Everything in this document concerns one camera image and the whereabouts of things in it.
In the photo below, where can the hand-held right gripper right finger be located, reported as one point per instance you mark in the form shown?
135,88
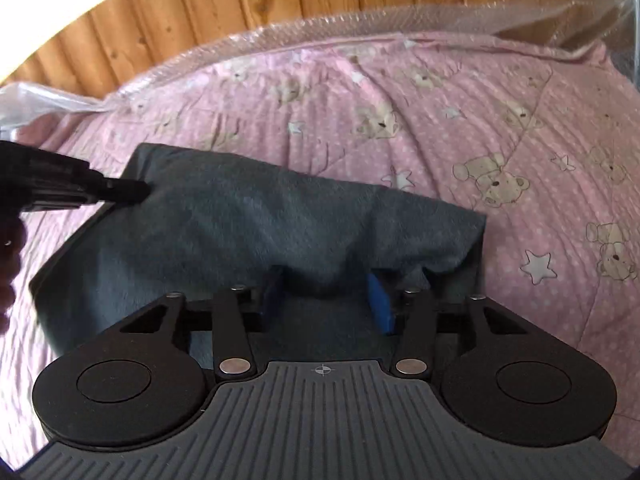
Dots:
382,305

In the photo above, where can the pink bear print blanket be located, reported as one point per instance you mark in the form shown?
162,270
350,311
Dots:
450,110

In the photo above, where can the grey knit garment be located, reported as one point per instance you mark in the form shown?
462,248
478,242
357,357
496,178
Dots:
225,220

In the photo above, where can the wooden headboard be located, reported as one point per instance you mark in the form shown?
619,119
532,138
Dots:
200,0

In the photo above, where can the person's left hand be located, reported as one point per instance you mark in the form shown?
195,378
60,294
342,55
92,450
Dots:
9,260

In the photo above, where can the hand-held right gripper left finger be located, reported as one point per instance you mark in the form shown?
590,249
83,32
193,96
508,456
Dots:
270,300

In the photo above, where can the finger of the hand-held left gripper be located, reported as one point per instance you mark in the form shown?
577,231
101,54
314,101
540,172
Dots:
125,190

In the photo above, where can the clear plastic sheet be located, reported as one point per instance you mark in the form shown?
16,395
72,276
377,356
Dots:
320,22

